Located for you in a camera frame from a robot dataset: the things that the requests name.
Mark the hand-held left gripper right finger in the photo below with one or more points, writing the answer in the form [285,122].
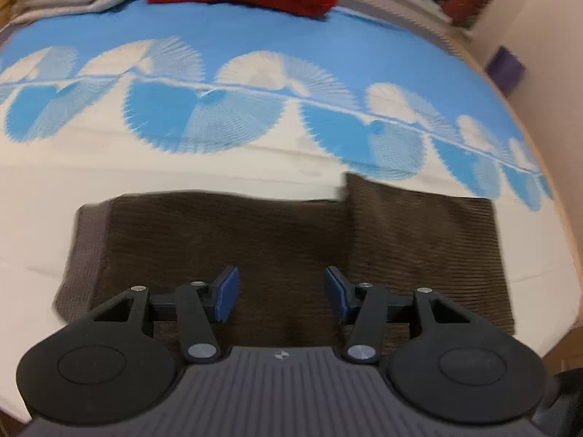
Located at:
[335,292]

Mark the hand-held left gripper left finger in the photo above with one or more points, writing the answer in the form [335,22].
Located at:
[227,295]

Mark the blue white printed bedsheet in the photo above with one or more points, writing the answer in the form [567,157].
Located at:
[282,32]

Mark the wooden bed frame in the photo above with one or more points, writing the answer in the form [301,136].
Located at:
[562,236]

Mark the grey ledge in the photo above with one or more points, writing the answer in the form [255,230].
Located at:
[401,9]

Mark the dark object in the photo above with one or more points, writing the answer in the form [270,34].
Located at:
[562,405]

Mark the purple box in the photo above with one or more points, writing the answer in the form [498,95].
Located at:
[505,70]

